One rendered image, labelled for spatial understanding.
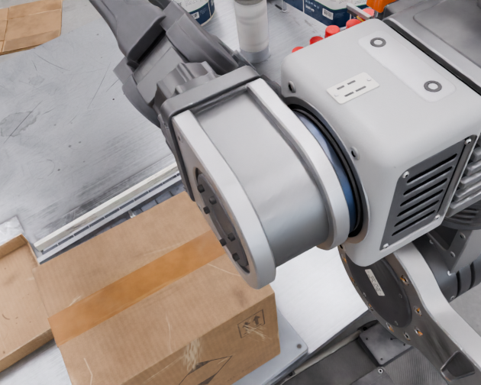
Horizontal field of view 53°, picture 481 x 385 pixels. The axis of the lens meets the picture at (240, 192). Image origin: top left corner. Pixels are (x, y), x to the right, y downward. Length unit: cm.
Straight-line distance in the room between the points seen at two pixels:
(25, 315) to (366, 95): 94
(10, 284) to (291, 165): 94
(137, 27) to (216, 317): 39
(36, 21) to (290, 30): 238
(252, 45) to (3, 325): 91
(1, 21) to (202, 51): 330
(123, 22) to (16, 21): 314
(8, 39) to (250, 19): 243
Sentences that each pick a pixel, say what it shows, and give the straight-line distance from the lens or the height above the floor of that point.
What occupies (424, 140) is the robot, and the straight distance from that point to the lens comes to 34.
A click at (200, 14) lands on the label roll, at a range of 157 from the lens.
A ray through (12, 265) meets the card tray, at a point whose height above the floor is 83.
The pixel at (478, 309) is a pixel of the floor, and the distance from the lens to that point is 203.
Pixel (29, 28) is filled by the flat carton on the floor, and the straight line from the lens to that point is 358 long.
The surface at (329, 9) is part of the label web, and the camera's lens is 144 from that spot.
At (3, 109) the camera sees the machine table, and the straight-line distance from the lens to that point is 162.
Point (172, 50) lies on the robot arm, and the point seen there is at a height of 148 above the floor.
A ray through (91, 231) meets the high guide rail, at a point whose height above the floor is 96.
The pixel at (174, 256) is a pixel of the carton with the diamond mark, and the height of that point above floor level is 112.
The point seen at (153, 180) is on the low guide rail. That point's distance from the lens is 113.
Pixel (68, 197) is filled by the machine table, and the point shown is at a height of 83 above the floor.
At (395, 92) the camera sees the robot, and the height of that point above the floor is 153.
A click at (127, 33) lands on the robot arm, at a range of 56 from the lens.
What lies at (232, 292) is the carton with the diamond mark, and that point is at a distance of 72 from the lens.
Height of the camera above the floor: 177
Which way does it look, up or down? 53 degrees down
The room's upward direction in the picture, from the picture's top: 9 degrees counter-clockwise
